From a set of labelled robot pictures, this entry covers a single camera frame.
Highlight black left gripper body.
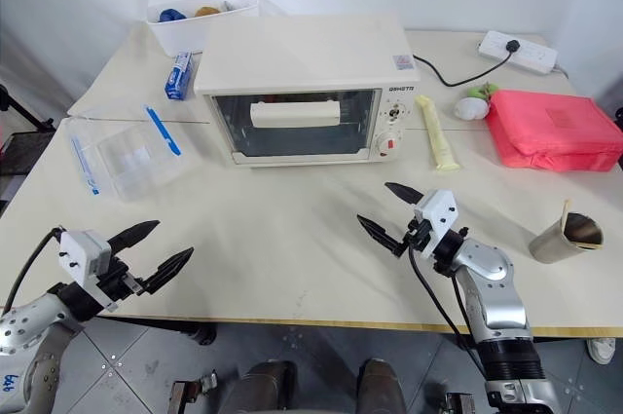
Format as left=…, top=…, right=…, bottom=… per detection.
left=94, top=256, right=147, bottom=307

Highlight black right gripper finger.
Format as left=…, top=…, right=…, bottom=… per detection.
left=384, top=181, right=424, bottom=207
left=356, top=213, right=406, bottom=255

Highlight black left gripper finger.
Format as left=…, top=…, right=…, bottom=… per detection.
left=107, top=219, right=162, bottom=258
left=142, top=246, right=196, bottom=295

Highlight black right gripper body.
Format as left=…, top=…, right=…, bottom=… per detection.
left=391, top=219, right=435, bottom=258

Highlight pale yellow plastic tube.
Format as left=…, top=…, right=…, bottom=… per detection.
left=414, top=94, right=461, bottom=175

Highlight white appliance control knob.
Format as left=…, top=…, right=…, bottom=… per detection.
left=384, top=99, right=408, bottom=129

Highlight cream toaster oven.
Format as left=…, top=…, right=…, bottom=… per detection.
left=193, top=13, right=421, bottom=169

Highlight black table leg caster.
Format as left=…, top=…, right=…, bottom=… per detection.
left=180, top=321, right=219, bottom=348

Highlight clear plastic container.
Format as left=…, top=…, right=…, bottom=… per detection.
left=94, top=122, right=190, bottom=204

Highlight white round toy vegetable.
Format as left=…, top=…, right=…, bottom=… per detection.
left=454, top=96, right=491, bottom=122

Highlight black stand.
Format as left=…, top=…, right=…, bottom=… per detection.
left=0, top=84, right=57, bottom=218

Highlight metal cup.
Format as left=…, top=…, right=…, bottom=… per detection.
left=529, top=210, right=605, bottom=266

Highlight wooden stick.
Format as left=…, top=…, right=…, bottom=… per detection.
left=559, top=198, right=573, bottom=241

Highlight red fabric pouch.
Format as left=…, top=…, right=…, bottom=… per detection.
left=485, top=88, right=623, bottom=173

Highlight blue white carton box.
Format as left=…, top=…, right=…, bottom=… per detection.
left=163, top=49, right=197, bottom=102

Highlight white power strip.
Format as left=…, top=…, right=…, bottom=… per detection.
left=476, top=29, right=560, bottom=77

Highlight white plastic storage bin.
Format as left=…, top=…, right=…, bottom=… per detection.
left=145, top=0, right=263, bottom=57

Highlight white shoe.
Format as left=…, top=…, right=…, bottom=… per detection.
left=585, top=335, right=617, bottom=366

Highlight blue toy item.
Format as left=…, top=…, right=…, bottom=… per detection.
left=157, top=6, right=189, bottom=23

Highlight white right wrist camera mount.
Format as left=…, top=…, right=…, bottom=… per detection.
left=413, top=189, right=458, bottom=260

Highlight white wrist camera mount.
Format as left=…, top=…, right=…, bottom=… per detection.
left=57, top=229, right=121, bottom=314
left=413, top=189, right=458, bottom=260

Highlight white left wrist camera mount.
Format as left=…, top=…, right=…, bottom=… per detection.
left=57, top=229, right=121, bottom=314

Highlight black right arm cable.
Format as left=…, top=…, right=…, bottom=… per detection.
left=407, top=245, right=489, bottom=379

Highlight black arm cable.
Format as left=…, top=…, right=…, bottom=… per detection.
left=407, top=245, right=489, bottom=379
left=0, top=226, right=67, bottom=314

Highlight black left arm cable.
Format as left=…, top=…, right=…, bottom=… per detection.
left=0, top=226, right=67, bottom=314

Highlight black power cord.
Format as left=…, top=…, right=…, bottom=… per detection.
left=412, top=50, right=515, bottom=89

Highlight grey metal foot bracket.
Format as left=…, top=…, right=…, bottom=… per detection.
left=441, top=390, right=474, bottom=414
left=168, top=368, right=219, bottom=414

